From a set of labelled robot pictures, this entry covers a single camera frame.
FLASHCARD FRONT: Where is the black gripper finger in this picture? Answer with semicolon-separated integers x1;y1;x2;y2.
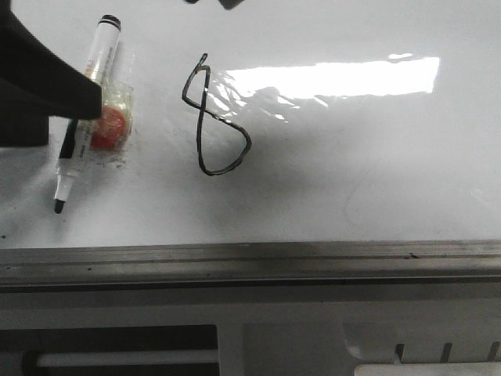
1;1;97;147
185;0;244;9

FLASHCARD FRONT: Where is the white black whiteboard marker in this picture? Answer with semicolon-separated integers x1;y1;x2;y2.
54;14;121;214

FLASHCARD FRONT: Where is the red round magnet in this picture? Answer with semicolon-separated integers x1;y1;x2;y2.
90;106;127;150

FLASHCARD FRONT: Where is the clear adhesive tape piece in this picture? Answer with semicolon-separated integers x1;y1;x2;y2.
84;78;134;152

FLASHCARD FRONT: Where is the white whiteboard surface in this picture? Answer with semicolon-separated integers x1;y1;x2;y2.
1;1;500;248

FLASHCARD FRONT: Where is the white tray bottom right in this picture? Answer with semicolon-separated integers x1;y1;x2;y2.
354;362;500;376

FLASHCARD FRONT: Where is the grey aluminium whiteboard frame rail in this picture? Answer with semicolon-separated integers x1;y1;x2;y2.
1;240;500;288

